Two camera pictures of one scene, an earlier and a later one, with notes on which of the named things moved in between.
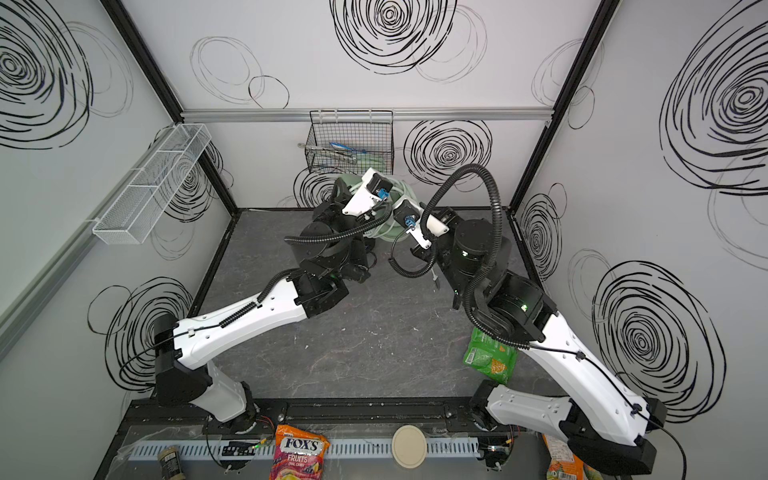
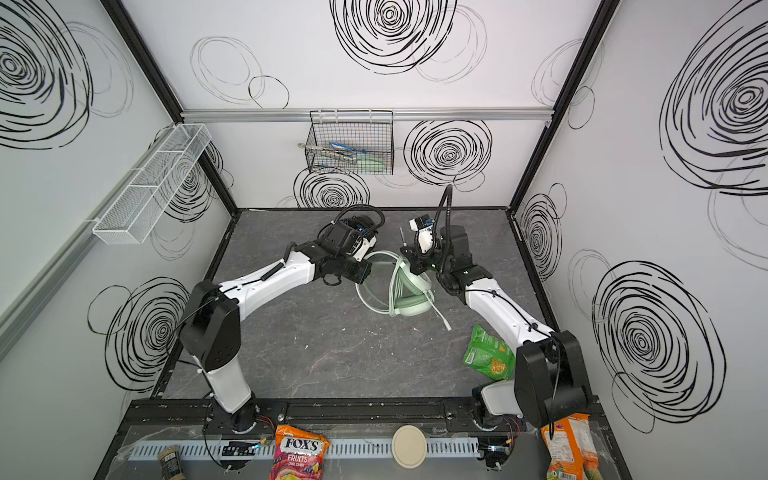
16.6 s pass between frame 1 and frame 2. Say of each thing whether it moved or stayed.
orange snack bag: stayed
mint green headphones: moved
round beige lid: stayed
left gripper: moved
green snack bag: stayed
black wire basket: stayed
